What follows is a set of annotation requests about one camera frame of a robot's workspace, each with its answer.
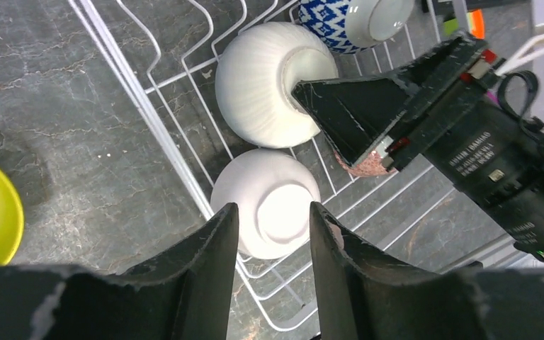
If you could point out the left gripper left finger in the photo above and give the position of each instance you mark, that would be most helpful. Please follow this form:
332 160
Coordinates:
183 292

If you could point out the plain white bowl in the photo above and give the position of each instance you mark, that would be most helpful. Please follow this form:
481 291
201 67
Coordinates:
273 192

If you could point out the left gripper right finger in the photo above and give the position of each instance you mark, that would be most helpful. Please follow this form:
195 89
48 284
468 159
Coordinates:
364 293

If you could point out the white wire dish rack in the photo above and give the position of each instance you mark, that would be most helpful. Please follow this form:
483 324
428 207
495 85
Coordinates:
415 214

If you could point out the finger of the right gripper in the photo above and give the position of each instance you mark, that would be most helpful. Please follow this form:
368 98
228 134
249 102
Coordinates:
355 115

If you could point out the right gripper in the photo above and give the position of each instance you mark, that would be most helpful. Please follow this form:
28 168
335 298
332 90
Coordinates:
458 118

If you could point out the white ribbed bowl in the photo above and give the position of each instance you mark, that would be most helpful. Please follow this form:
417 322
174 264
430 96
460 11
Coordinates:
255 77

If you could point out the green cube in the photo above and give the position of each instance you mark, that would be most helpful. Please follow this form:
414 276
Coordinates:
450 24

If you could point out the orange curved block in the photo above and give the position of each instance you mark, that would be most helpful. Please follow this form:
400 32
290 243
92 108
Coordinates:
476 23

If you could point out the blue patterned bowl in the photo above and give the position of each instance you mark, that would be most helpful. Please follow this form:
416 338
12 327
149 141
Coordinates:
350 26

